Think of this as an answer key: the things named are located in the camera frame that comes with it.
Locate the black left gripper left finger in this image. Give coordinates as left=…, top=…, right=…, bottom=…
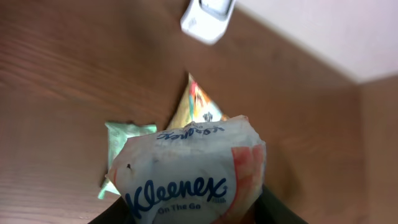
left=88, top=197, right=135, bottom=224

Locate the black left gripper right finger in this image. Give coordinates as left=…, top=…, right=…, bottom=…
left=254, top=185, right=308, bottom=224

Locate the orange white Kleenex tissue pack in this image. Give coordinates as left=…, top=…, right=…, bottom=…
left=107, top=116, right=266, bottom=223

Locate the teal wet wipes pack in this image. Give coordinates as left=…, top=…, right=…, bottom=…
left=97, top=121, right=158, bottom=200

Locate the orange yellow snack bag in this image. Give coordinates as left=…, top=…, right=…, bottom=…
left=167, top=73, right=229, bottom=129

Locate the white barcode scanner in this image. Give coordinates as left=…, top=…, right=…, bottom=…
left=180, top=0, right=236, bottom=45

